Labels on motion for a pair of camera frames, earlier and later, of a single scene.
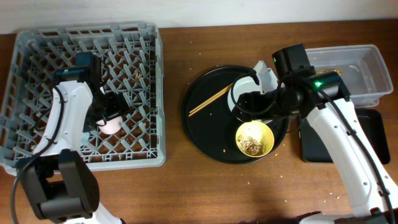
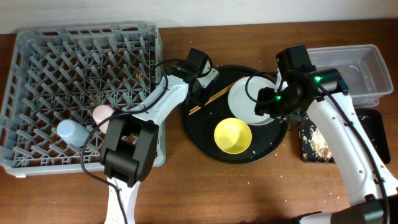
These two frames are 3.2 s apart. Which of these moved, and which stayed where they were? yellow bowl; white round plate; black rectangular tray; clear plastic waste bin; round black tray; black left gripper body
Moved: black left gripper body; yellow bowl
Stayed: round black tray; white round plate; clear plastic waste bin; black rectangular tray
